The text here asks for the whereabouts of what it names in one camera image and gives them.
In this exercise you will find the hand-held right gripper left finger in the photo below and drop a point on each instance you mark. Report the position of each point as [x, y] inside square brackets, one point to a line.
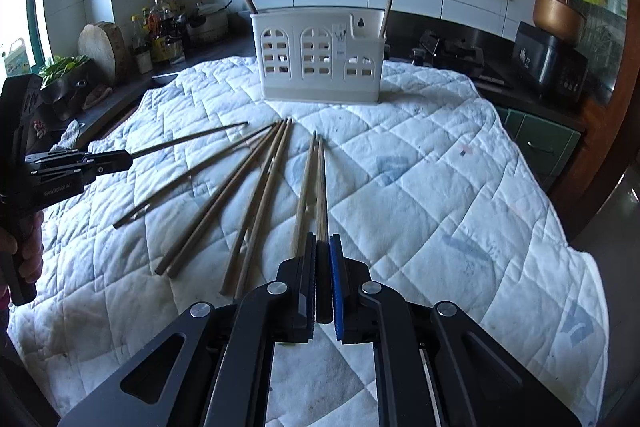
[311, 287]

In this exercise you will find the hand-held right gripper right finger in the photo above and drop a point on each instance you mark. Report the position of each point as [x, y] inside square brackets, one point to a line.
[337, 287]

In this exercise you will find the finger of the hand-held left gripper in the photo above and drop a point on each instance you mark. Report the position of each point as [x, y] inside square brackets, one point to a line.
[85, 155]
[107, 166]

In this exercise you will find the pair of chopsticks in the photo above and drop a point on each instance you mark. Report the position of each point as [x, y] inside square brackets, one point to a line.
[305, 197]

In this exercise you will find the white plastic utensil holder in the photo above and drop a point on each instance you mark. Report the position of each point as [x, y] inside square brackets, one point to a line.
[320, 77]

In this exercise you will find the person's left hand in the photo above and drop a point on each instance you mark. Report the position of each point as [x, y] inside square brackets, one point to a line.
[34, 252]

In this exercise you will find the grey dish cloth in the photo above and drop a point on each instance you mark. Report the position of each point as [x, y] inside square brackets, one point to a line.
[70, 134]

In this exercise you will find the metal bowl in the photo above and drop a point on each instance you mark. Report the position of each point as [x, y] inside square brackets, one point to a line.
[55, 89]

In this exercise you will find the dark metal pot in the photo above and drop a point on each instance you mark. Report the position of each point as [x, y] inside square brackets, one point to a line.
[75, 94]

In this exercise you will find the dish soap bottle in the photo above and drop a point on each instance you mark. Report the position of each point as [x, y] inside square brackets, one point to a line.
[15, 57]

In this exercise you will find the pink rag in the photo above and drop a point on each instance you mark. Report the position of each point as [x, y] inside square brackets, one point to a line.
[97, 96]

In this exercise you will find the leafy green vegetables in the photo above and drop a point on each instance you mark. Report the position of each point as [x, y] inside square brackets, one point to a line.
[60, 67]

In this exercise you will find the round wooden cutting board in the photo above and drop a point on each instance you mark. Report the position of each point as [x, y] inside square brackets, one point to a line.
[100, 52]

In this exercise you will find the white jar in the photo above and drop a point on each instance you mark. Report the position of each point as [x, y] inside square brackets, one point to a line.
[144, 63]

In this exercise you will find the yellow cap bottle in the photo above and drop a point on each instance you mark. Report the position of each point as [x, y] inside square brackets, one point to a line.
[137, 34]

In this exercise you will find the white quilted blanket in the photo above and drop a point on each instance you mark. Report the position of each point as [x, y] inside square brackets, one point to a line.
[425, 187]

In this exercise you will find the red cap bottle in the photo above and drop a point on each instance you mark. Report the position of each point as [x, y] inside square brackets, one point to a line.
[150, 24]

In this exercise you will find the tall clear oil bottle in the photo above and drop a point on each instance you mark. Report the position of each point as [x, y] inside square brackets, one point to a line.
[159, 9]

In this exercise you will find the steel pot with lid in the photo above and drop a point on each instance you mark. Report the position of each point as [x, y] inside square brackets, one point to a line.
[210, 24]

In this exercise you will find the green base cabinet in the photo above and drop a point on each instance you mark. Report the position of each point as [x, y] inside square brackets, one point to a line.
[540, 142]

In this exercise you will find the black rice cooker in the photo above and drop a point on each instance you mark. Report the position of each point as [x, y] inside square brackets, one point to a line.
[545, 62]

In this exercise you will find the wooden glass door cabinet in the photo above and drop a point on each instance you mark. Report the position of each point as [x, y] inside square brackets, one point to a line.
[607, 117]

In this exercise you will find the copper coloured pan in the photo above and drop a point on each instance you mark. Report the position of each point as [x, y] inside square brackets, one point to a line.
[555, 19]

